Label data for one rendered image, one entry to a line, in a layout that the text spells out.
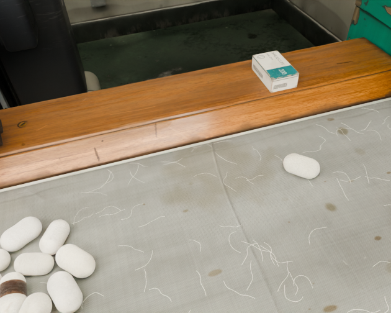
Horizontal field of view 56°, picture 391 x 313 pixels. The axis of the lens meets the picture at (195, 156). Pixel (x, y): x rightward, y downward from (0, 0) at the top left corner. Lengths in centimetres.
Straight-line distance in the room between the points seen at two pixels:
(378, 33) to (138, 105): 35
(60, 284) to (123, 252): 6
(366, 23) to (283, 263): 40
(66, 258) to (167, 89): 24
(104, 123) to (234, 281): 22
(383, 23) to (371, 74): 9
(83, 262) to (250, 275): 14
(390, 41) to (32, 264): 51
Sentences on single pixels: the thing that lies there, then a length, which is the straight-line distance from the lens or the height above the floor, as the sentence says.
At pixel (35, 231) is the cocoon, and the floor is 75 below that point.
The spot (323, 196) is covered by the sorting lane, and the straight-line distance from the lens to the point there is 38.
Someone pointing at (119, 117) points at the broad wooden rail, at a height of 76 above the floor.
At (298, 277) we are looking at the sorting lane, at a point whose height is 74.
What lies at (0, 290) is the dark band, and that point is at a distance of 34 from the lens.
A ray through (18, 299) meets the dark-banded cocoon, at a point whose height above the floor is 76.
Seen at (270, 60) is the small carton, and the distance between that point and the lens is 48.
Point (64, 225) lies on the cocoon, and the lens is 35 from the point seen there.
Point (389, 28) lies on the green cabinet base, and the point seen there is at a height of 79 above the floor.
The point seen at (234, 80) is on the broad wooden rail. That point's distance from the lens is 48.
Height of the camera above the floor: 102
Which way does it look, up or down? 44 degrees down
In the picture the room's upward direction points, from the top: 4 degrees counter-clockwise
